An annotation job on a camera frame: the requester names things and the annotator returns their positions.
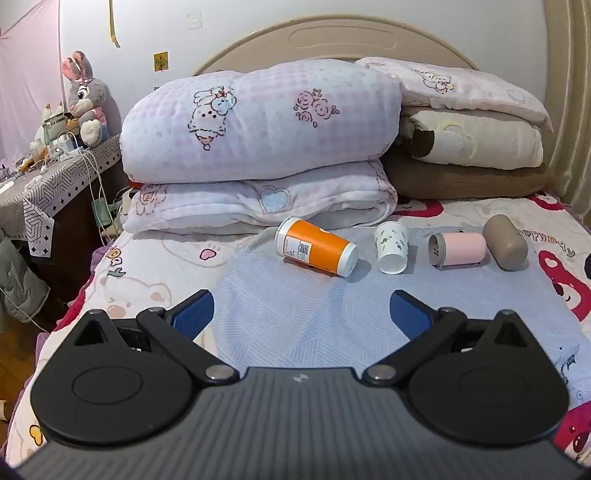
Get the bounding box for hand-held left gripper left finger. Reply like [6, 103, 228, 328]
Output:
[60, 290, 239, 385]

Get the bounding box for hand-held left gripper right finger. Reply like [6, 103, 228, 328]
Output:
[364, 290, 541, 386]

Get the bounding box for orange cup with white rim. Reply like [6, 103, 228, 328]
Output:
[274, 216, 359, 278]

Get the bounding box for white patterned paper cup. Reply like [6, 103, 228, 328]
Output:
[374, 220, 411, 275]

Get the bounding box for pink cup with grey lid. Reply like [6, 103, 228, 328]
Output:
[427, 232, 487, 269]

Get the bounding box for taupe cup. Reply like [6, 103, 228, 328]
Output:
[483, 213, 529, 271]

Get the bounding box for pale blue textured mat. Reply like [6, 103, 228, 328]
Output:
[210, 225, 583, 372]

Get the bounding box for pink heart print folded quilt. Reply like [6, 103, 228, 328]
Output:
[122, 159, 399, 234]

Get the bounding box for pale green box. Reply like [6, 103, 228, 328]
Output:
[91, 198, 117, 228]

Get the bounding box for dark wooden side table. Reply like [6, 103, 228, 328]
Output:
[28, 161, 123, 305]

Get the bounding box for brown folded blanket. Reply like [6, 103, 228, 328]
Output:
[382, 150, 557, 201]

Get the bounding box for grey garment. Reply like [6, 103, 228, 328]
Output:
[0, 230, 51, 334]

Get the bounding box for side table with patterned cloth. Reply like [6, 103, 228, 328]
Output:
[0, 134, 123, 257]

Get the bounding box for cream folded quilt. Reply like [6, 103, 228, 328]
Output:
[399, 108, 546, 168]

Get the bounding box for pink checked folded quilt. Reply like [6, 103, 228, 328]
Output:
[121, 59, 403, 185]

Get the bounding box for white charging device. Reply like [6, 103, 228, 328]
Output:
[48, 133, 86, 162]

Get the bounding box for grey plush rabbit toy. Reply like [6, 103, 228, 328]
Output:
[61, 51, 110, 147]

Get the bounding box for beige curtain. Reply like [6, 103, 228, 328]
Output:
[544, 0, 591, 210]

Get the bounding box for beige bed headboard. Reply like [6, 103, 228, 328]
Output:
[191, 15, 484, 77]

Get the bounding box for pink mosquito net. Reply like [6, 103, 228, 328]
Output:
[0, 0, 66, 160]

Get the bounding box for yellow hanging ribbon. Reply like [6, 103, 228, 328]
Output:
[107, 0, 122, 49]

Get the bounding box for white cables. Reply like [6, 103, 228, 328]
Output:
[79, 147, 114, 232]

